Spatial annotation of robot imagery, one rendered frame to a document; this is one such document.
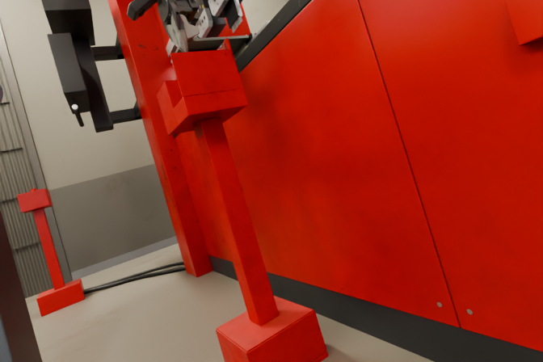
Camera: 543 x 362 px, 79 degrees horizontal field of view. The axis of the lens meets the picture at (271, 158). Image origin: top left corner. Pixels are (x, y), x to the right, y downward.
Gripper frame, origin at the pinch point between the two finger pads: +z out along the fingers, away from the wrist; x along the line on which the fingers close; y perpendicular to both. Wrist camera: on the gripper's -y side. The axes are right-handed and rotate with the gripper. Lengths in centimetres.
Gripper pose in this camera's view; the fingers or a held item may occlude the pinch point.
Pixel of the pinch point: (182, 49)
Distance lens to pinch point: 89.7
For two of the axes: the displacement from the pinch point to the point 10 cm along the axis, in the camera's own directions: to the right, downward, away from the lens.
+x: -5.0, 1.7, 8.5
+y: 7.9, -3.2, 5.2
